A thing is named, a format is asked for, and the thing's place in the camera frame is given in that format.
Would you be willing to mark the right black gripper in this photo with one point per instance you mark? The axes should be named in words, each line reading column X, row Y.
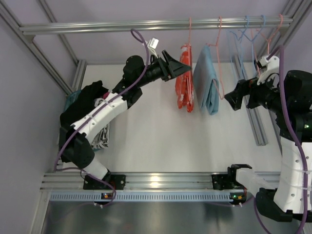
column 245, row 93

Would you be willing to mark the pink wire hanger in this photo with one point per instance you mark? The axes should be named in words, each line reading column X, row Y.
column 188, row 81

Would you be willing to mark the black trousers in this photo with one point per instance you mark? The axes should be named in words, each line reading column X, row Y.
column 84, row 103

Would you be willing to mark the light blue trousers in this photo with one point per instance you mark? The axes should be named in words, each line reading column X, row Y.
column 205, row 82

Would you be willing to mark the pink garment in basket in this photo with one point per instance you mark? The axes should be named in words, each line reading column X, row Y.
column 105, row 95

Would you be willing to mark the teal laundry basket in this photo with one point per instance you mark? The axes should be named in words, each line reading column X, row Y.
column 71, row 99

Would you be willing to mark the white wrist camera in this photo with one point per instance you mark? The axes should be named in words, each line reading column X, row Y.
column 152, row 45
column 267, row 65

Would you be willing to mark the grey slotted cable duct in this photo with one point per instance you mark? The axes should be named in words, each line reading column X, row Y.
column 143, row 196

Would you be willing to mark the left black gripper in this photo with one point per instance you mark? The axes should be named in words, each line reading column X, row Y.
column 166, row 67

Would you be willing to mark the empty pink hanger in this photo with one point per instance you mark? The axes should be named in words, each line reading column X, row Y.
column 267, row 40

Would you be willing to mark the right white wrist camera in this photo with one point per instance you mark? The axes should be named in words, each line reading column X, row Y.
column 267, row 65

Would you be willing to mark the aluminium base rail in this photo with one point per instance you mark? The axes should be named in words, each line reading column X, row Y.
column 73, row 181

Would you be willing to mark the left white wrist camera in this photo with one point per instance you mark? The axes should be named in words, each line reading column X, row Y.
column 152, row 45

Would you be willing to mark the blue wire hanger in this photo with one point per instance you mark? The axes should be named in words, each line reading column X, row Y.
column 234, row 40

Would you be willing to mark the aluminium frame posts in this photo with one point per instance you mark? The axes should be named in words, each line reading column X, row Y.
column 298, row 11
column 14, row 24

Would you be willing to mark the orange white trousers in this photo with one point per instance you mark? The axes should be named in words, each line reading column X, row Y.
column 180, row 83

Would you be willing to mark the aluminium hanging rail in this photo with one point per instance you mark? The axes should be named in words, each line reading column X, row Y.
column 55, row 28

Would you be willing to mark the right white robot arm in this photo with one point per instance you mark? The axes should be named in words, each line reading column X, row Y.
column 292, row 197

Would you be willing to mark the aluminium frame posts right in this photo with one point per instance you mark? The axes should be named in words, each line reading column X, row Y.
column 298, row 11

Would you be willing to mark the pink hanger with blue trousers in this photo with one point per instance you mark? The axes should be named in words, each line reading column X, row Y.
column 216, row 45

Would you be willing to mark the aluminium frame posts left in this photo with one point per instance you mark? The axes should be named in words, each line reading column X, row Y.
column 14, row 24

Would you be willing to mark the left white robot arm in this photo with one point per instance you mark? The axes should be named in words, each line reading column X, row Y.
column 96, row 107

